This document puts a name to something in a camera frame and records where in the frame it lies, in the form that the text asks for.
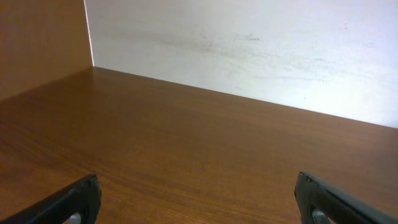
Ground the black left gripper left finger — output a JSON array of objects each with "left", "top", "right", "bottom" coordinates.
[{"left": 1, "top": 174, "right": 101, "bottom": 224}]

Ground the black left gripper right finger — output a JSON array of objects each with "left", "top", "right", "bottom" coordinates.
[{"left": 294, "top": 172, "right": 397, "bottom": 224}]

